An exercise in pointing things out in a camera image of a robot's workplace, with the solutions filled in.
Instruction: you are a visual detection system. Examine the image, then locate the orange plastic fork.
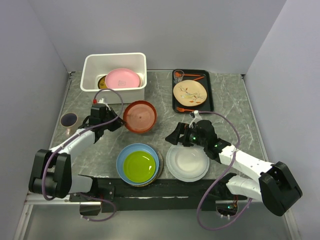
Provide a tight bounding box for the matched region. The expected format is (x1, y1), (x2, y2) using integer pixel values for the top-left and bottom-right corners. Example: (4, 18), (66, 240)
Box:
(176, 107), (195, 113)

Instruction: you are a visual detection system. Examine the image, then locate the yellow patterned small plate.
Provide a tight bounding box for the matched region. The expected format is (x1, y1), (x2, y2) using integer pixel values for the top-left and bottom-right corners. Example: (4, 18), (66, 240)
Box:
(97, 76), (108, 89)

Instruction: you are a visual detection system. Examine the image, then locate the cream green leaf plate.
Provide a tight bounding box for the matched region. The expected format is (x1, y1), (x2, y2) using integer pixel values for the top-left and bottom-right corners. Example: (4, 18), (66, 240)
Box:
(137, 73), (144, 87)

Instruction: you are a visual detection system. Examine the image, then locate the clear drinking glass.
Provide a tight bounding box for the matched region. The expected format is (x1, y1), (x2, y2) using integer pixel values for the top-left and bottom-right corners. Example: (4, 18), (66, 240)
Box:
(173, 69), (185, 84)

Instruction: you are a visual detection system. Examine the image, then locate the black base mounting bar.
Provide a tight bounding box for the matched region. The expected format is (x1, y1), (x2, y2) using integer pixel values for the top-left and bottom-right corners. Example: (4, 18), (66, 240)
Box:
(67, 174), (248, 213)

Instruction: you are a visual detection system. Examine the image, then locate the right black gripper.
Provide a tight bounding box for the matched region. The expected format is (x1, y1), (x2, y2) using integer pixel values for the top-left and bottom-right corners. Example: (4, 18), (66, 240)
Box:
(165, 122), (207, 148)

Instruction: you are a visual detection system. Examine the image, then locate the pink ceramic mug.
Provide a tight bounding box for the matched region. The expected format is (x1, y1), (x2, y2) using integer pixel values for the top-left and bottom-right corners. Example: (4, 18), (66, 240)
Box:
(60, 112), (78, 136)

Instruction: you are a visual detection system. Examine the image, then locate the lime green plate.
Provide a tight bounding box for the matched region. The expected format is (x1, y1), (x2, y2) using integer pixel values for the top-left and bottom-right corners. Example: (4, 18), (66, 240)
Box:
(123, 151), (156, 183)

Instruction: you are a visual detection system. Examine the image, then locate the white ribbed deep plate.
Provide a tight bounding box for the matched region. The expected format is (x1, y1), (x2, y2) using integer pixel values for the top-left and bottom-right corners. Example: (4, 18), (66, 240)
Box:
(165, 144), (210, 178)

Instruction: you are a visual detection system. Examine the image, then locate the pink plastic plate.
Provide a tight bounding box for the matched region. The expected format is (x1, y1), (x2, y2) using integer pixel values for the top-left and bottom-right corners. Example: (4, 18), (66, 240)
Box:
(105, 68), (140, 89)

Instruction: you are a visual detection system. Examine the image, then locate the olive fluted plate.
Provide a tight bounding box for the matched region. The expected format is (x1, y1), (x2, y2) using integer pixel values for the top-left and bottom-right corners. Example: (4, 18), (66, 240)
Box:
(131, 153), (164, 188)

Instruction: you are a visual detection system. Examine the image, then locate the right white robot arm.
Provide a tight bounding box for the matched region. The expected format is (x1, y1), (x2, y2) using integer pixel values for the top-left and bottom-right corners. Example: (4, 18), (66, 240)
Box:
(165, 120), (303, 217)

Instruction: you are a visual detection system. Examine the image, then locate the purple cable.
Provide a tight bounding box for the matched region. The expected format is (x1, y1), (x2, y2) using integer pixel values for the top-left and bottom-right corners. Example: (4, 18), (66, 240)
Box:
(196, 110), (252, 231)
(41, 88), (124, 223)

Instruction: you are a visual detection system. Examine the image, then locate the dark brown rimmed plate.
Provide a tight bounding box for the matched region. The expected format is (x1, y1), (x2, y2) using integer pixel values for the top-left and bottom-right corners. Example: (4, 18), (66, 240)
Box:
(129, 145), (164, 188)

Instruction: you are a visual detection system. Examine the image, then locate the aluminium frame rail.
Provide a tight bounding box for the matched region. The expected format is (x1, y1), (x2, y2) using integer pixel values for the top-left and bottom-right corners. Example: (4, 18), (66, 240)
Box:
(24, 194), (71, 205)

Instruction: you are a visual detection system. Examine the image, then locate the white bottom plate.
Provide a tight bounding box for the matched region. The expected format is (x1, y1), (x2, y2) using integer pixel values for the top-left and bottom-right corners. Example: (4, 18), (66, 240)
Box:
(166, 163), (210, 183)

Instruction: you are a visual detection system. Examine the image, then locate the blue plastic plate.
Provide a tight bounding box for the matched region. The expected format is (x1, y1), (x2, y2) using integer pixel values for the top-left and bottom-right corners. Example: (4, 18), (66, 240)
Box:
(116, 143), (159, 185)

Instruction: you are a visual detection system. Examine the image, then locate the red fluted plate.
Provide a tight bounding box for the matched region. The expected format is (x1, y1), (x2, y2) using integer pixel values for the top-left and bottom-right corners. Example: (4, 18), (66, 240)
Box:
(123, 100), (157, 134)

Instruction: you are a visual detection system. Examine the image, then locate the beige bird pattern plate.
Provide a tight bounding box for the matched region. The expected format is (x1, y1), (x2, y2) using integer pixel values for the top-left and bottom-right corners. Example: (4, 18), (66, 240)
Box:
(172, 80), (208, 107)

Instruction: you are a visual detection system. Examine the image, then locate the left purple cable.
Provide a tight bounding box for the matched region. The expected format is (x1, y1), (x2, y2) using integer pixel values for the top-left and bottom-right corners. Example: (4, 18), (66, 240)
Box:
(41, 88), (124, 223)

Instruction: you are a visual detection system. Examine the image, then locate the white plastic bin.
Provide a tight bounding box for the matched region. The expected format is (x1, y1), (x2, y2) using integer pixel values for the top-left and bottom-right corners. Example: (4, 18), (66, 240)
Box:
(80, 52), (147, 104)

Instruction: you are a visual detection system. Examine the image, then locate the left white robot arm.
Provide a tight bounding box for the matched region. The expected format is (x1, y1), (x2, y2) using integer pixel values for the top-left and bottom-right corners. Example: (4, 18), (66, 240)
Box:
(28, 103), (126, 201)

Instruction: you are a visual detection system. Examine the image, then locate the black serving tray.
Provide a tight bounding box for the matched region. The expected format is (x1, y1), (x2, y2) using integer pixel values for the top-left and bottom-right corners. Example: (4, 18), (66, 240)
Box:
(171, 69), (214, 114)

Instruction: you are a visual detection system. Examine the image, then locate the orange plastic spoon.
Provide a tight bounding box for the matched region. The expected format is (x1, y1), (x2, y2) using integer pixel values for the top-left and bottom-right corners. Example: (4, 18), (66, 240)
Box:
(174, 71), (201, 77)

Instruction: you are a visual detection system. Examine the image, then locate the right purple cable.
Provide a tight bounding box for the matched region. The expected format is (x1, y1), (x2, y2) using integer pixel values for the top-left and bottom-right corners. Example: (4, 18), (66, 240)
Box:
(196, 110), (252, 231)

